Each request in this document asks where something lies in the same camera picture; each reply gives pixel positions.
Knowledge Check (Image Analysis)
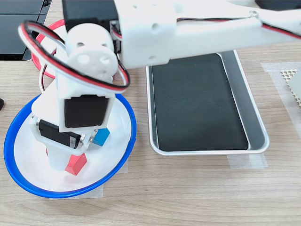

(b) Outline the blue wooden cube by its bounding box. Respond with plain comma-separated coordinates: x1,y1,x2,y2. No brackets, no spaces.
92,128,111,147

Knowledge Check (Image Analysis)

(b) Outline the blue-rimmed white plate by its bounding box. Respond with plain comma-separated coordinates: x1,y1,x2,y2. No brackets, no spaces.
3,93,137,199

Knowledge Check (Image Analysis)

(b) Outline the translucent tape strip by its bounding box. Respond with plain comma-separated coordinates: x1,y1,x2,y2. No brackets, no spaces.
50,182,104,200
227,154,269,170
119,160,129,174

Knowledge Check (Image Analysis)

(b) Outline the red-rimmed white plate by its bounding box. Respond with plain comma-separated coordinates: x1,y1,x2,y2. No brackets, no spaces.
31,19,69,80

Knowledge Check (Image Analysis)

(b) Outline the black flat device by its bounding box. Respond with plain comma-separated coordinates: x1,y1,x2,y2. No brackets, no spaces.
0,0,53,61

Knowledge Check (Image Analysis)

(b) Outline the black tray mat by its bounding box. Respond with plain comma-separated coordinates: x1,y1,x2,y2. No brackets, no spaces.
151,53,249,152

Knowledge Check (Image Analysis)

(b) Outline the steel tray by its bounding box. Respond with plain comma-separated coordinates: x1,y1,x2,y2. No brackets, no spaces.
145,48,270,156

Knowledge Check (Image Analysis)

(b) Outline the red black white gripper cable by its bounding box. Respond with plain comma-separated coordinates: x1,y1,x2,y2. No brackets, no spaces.
17,20,131,93

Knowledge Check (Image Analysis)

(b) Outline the pale perforated base plate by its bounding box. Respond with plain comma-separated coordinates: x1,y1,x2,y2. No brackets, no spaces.
280,68,301,110

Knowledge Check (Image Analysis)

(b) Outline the red black white forearm cable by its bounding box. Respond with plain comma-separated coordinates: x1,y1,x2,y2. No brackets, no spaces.
176,10,301,40

